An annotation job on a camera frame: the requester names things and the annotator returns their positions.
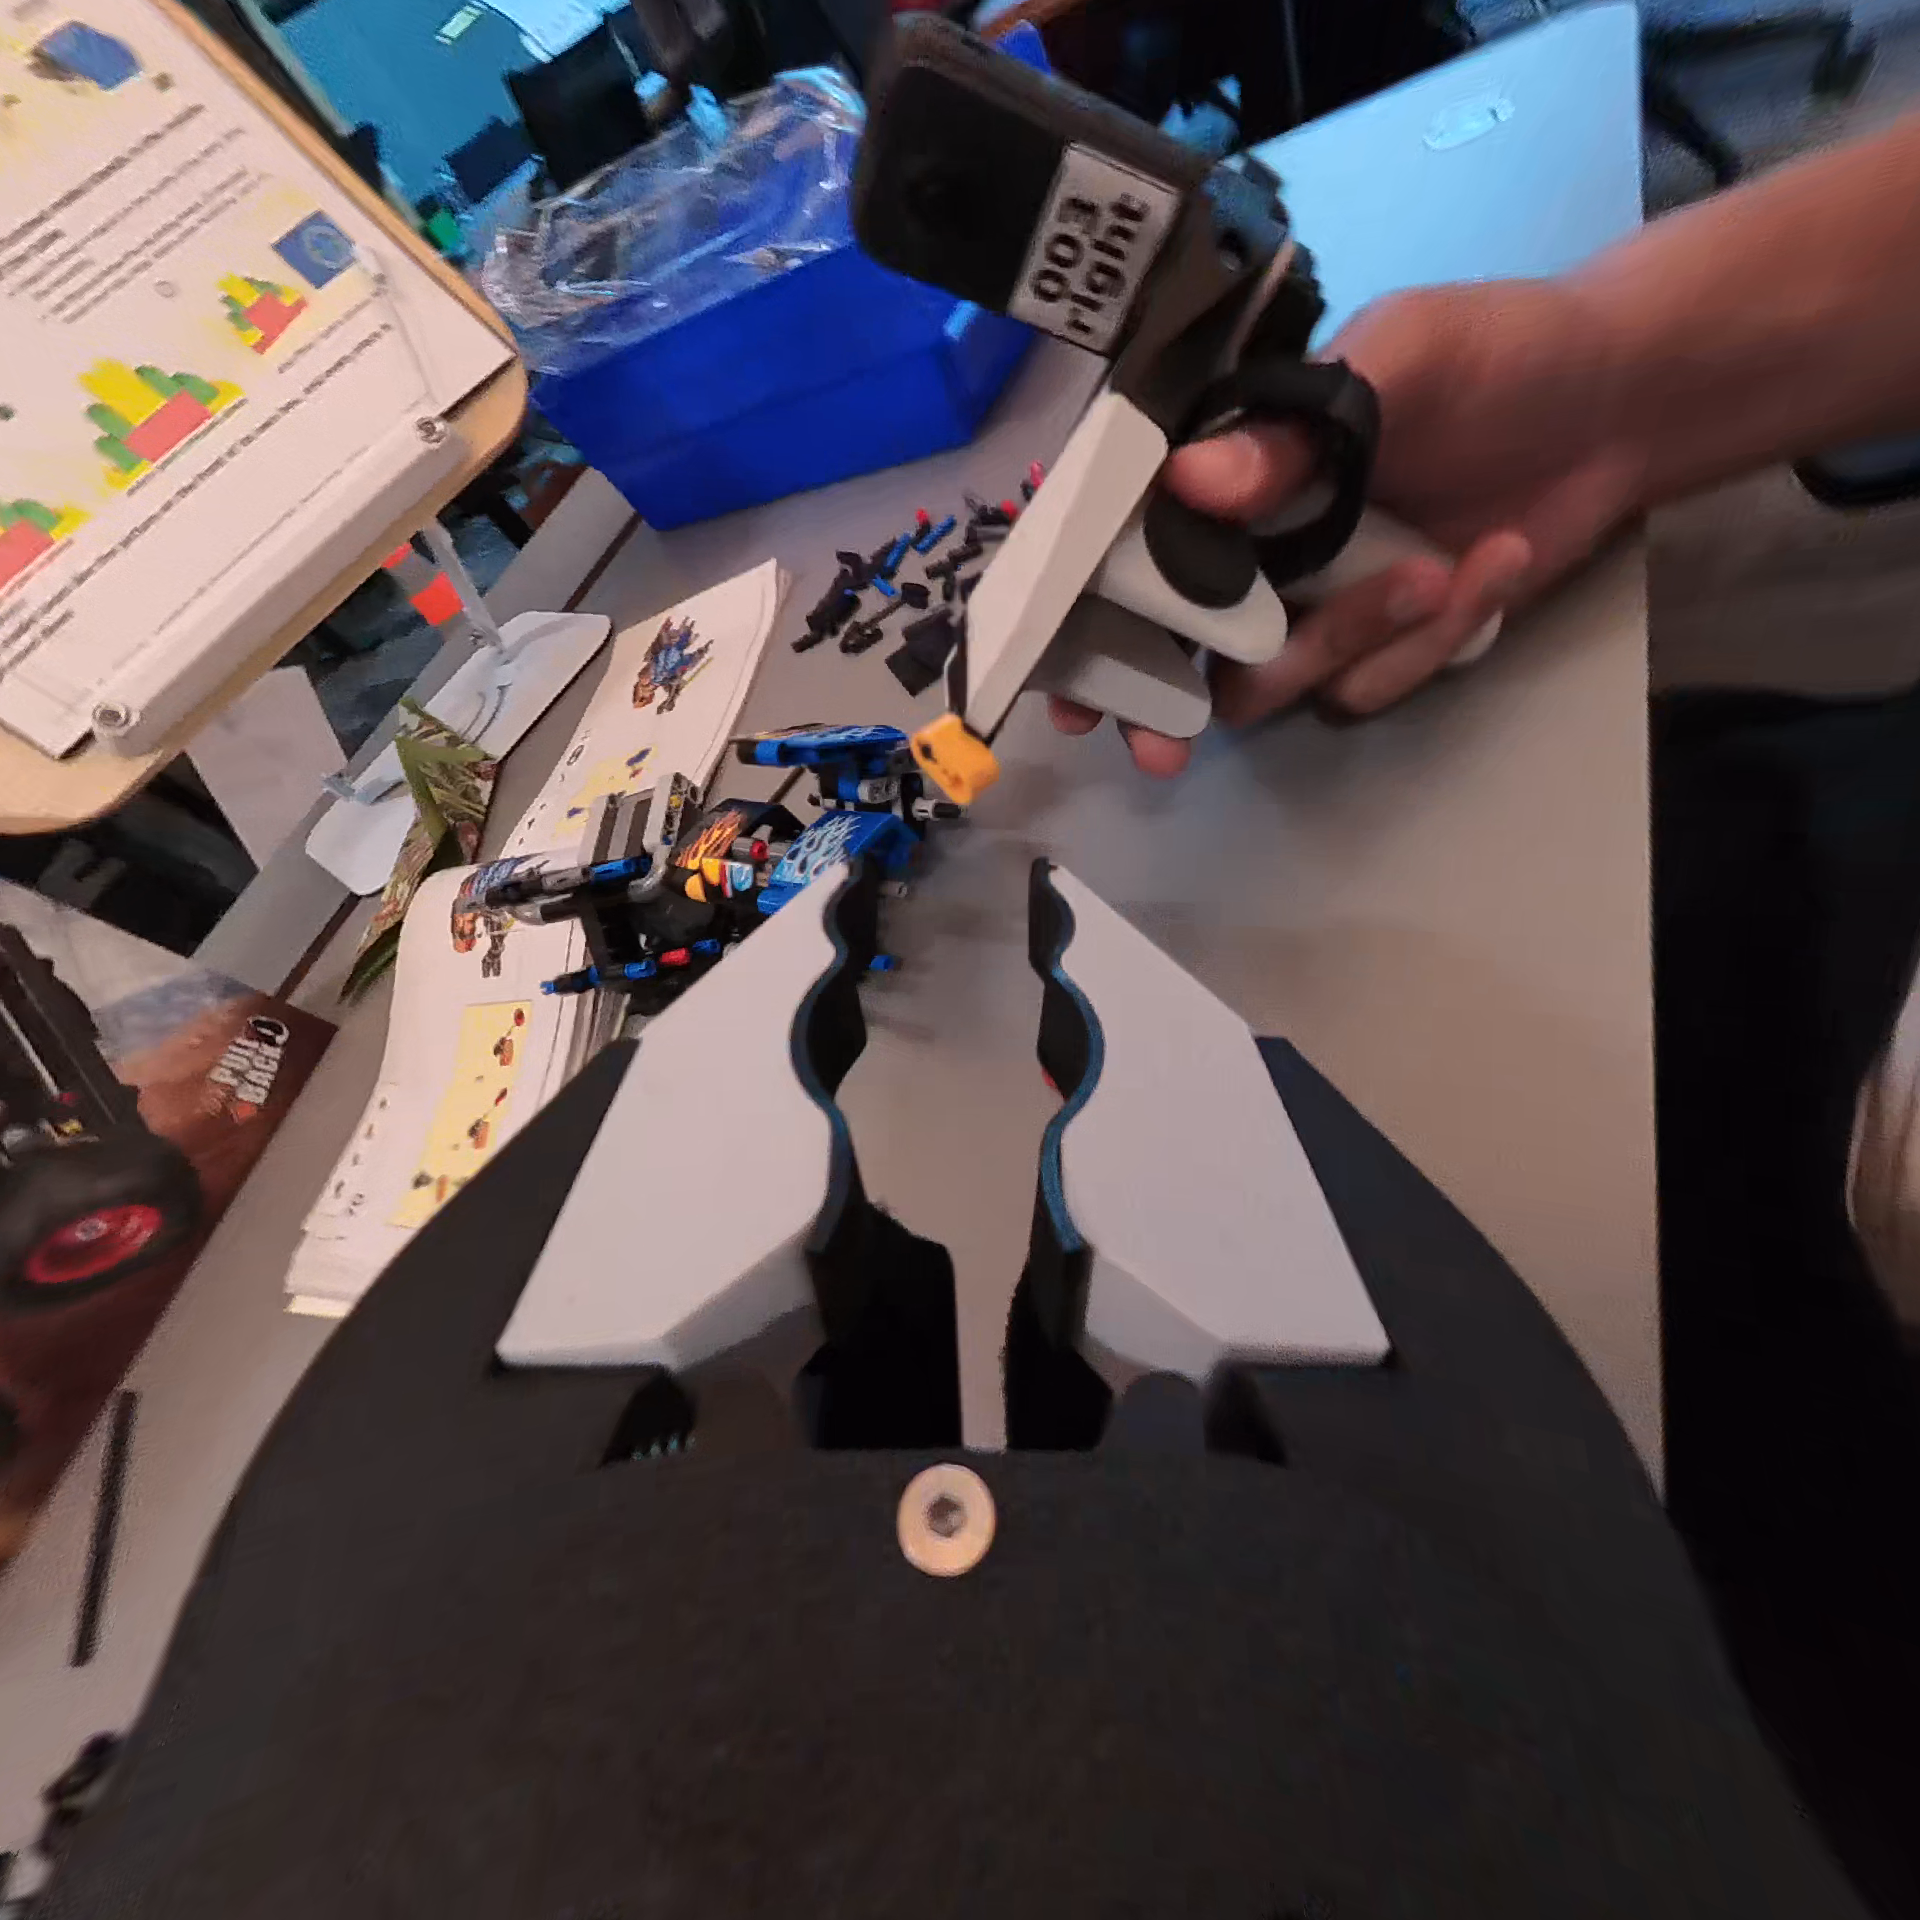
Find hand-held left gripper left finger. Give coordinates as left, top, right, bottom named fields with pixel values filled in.
left=495, top=862, right=890, bottom=1378

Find scattered small lego pieces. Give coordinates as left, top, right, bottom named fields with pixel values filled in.
left=791, top=460, right=1059, bottom=702

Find yellow lego connector piece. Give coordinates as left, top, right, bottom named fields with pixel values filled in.
left=908, top=709, right=1001, bottom=800

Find wooden instruction sheet board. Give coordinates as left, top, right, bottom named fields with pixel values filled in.
left=0, top=0, right=532, bottom=834

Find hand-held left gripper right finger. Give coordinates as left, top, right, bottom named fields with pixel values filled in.
left=1026, top=859, right=1393, bottom=1385

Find black lego axle rod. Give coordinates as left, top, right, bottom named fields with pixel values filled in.
left=64, top=1387, right=142, bottom=1673

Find blue plastic bin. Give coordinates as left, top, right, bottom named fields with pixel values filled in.
left=522, top=241, right=1039, bottom=533

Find clear plastic bag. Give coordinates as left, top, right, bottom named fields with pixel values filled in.
left=477, top=65, right=978, bottom=380

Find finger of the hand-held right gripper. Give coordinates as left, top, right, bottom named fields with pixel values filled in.
left=1045, top=599, right=1218, bottom=740
left=951, top=389, right=1172, bottom=749

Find blue lego car model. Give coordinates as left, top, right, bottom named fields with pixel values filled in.
left=453, top=718, right=970, bottom=1001

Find lego set box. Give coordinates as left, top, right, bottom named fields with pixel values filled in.
left=0, top=880, right=343, bottom=1564

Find lego instruction booklet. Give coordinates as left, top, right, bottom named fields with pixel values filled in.
left=283, top=557, right=799, bottom=1323

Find person's right hand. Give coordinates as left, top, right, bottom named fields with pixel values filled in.
left=1045, top=277, right=1657, bottom=773

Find person's dark pants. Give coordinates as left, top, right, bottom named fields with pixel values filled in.
left=1650, top=687, right=1920, bottom=1920

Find green printed leaflet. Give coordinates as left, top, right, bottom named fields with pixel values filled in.
left=339, top=702, right=501, bottom=1001

